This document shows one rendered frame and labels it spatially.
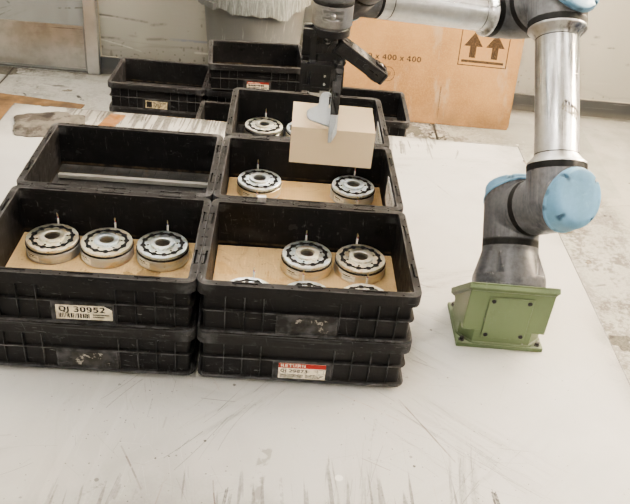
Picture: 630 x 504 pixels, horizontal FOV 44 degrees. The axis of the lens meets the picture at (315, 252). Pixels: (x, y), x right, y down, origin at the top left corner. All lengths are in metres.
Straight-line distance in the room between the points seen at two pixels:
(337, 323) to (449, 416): 0.28
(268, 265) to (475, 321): 0.44
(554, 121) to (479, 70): 2.86
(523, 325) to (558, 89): 0.48
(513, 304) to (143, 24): 3.39
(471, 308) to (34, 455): 0.87
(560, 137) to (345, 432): 0.69
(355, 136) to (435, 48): 2.90
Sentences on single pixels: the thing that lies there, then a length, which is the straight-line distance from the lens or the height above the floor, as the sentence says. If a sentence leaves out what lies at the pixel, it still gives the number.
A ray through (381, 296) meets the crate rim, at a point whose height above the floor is 0.93.
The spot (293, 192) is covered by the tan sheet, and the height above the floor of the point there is 0.83.
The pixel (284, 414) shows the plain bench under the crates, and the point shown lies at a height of 0.70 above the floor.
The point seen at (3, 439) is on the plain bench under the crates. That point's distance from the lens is 1.45.
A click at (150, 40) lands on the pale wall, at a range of 4.65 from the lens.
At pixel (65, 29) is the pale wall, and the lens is 4.72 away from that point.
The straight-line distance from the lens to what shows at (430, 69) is 4.38.
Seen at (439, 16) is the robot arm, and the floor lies 1.29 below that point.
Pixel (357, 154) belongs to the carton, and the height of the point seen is 1.07.
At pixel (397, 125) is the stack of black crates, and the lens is 2.88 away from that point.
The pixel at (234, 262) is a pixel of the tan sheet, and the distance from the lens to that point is 1.58.
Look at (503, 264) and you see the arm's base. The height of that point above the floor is 0.88.
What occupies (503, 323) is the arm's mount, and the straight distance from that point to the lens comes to 1.64.
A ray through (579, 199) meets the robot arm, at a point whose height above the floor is 1.06.
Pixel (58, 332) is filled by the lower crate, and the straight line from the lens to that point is 1.48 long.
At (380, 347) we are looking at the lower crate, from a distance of 1.44.
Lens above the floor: 1.74
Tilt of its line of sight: 34 degrees down
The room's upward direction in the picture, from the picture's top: 6 degrees clockwise
